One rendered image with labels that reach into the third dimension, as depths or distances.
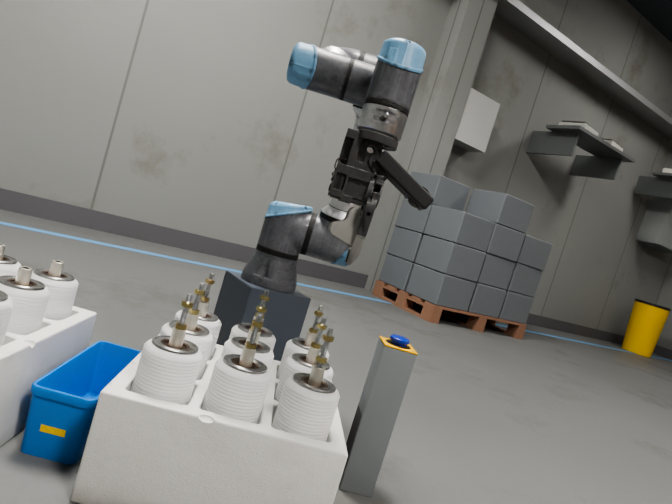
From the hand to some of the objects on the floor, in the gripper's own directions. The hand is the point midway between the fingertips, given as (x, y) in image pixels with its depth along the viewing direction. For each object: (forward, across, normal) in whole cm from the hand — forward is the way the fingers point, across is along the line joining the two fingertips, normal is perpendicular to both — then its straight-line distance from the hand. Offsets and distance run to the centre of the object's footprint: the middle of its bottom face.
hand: (353, 257), depth 89 cm
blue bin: (+47, -14, -40) cm, 64 cm away
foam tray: (+47, -11, -13) cm, 50 cm away
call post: (+47, -20, +16) cm, 54 cm away
